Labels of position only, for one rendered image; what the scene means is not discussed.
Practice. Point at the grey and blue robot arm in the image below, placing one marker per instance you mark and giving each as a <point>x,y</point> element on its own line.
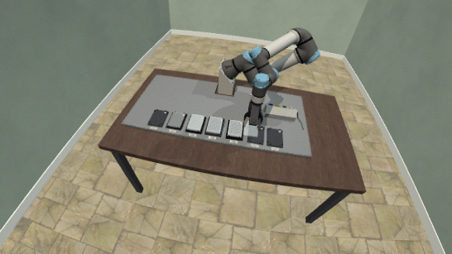
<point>305,52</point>

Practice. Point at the grey operator button panel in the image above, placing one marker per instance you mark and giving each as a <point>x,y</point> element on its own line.
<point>279,112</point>

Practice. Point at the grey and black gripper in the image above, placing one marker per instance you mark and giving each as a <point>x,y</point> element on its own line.
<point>247,114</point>

